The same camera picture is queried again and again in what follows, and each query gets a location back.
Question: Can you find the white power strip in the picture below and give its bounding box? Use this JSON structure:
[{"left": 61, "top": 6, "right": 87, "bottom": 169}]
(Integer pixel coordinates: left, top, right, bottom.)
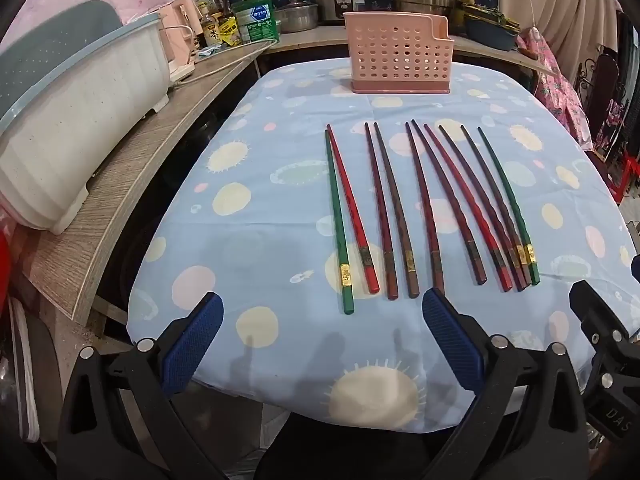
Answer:
[{"left": 169, "top": 60, "right": 197, "bottom": 83}]

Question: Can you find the soy sauce bottle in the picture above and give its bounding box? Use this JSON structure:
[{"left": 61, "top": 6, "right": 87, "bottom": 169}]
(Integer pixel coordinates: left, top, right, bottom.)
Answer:
[{"left": 200, "top": 2, "right": 224, "bottom": 49}]

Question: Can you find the pink perforated plastic basket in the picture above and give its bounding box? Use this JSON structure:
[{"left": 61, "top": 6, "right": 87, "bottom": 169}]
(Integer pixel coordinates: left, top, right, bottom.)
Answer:
[{"left": 343, "top": 11, "right": 453, "bottom": 95}]

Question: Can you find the dark brown chopstick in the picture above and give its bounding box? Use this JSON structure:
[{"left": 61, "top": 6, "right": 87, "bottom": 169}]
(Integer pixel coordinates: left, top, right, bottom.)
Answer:
[{"left": 439, "top": 125, "right": 527, "bottom": 292}]

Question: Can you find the dark metal chair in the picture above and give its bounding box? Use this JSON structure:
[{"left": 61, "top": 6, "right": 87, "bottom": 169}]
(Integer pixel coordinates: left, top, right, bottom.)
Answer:
[{"left": 577, "top": 50, "right": 640, "bottom": 161}]

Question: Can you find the green chopstick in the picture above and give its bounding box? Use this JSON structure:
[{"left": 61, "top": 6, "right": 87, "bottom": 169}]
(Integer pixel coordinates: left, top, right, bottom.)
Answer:
[
  {"left": 478, "top": 126, "right": 541, "bottom": 286},
  {"left": 324, "top": 129, "right": 356, "bottom": 316}
]

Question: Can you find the reddish brown chopstick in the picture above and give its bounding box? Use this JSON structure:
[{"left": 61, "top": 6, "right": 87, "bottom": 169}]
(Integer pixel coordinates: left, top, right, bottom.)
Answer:
[{"left": 411, "top": 119, "right": 488, "bottom": 285}]

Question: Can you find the white dish drainer blue lid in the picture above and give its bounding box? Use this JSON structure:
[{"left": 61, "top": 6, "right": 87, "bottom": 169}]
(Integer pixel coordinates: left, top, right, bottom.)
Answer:
[{"left": 0, "top": 0, "right": 174, "bottom": 236}]

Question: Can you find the blue dotted tablecloth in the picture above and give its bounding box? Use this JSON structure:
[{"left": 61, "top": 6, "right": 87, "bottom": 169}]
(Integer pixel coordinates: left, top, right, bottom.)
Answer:
[{"left": 126, "top": 57, "right": 638, "bottom": 435}]

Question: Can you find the pink pineapple print cloth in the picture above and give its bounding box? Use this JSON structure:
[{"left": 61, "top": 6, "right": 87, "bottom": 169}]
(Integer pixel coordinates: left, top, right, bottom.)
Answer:
[{"left": 516, "top": 27, "right": 597, "bottom": 153}]

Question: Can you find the wooden side counter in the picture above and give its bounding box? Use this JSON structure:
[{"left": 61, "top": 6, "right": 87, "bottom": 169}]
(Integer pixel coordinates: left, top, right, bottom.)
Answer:
[{"left": 20, "top": 40, "right": 273, "bottom": 327}]

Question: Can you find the green tin can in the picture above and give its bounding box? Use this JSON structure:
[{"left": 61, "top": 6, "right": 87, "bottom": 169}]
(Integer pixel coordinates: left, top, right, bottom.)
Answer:
[{"left": 232, "top": 0, "right": 280, "bottom": 44}]

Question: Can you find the dark red chopstick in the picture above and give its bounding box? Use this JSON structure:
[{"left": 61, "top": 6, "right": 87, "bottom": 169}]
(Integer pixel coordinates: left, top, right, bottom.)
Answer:
[
  {"left": 364, "top": 122, "right": 399, "bottom": 301},
  {"left": 405, "top": 122, "right": 446, "bottom": 295}
]

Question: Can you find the grey kitchen counter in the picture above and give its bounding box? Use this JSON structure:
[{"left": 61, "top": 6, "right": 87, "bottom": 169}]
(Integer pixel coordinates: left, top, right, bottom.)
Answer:
[{"left": 260, "top": 24, "right": 561, "bottom": 78}]

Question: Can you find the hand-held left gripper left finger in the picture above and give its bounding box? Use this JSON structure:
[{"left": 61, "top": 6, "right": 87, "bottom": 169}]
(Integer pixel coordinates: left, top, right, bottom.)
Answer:
[{"left": 57, "top": 291, "right": 224, "bottom": 480}]

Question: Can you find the small steel pot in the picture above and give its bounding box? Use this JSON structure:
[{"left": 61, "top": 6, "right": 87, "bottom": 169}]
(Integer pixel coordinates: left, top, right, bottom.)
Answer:
[{"left": 274, "top": 2, "right": 321, "bottom": 34}]

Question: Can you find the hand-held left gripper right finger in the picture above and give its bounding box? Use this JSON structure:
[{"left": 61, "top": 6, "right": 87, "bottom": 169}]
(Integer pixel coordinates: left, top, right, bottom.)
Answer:
[{"left": 421, "top": 289, "right": 599, "bottom": 480}]

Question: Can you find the stack of coloured bowls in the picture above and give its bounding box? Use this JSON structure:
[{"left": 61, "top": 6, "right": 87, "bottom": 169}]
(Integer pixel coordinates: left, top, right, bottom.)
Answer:
[{"left": 462, "top": 4, "right": 522, "bottom": 52}]

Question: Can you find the white power cord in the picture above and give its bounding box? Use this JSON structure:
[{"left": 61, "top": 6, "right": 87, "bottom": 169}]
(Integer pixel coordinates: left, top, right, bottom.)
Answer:
[{"left": 170, "top": 35, "right": 281, "bottom": 86}]

